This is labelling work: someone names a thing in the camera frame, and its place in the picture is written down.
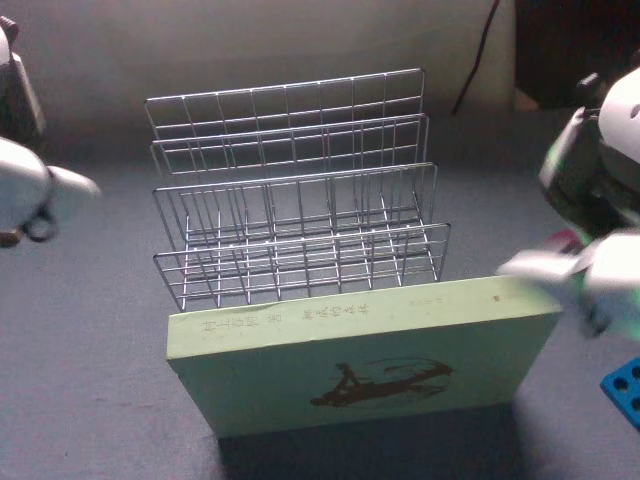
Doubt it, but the pale green paperback book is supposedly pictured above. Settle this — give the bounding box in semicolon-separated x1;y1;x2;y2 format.
166;273;564;440

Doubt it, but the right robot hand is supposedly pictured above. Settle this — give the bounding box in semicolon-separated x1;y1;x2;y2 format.
494;64;640;342

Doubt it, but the grey table cloth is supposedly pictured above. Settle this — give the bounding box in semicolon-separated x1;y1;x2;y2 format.
0;107;640;480

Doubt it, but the blue block with round holes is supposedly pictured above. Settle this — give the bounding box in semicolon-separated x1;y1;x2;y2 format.
599;356;640;432

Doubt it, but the thin black cable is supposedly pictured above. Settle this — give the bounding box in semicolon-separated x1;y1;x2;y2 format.
451;0;502;117

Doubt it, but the silver wire file rack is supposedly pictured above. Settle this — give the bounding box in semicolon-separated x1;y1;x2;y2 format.
144;68;452;314

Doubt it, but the dark box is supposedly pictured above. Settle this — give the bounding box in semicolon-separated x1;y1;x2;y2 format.
513;0;640;112

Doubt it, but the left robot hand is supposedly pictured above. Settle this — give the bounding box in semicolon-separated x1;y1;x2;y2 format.
0;135;103;247

